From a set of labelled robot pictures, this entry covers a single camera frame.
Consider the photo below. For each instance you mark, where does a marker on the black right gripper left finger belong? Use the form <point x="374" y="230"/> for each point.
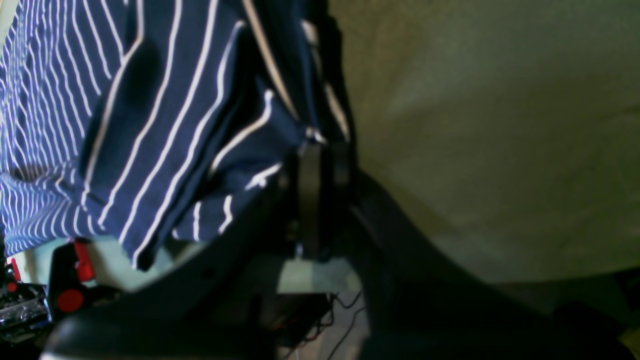
<point x="211" y="307"/>

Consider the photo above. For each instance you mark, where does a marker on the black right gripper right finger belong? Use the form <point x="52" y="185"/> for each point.
<point x="422" y="306"/>

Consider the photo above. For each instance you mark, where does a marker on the navy white striped T-shirt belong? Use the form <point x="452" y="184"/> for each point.
<point x="150" y="120"/>

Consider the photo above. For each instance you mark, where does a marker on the blue orange centre clamp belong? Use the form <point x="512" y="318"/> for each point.
<point x="72" y="285"/>

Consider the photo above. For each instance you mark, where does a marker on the light green table cloth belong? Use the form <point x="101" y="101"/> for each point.
<point x="506" y="130"/>

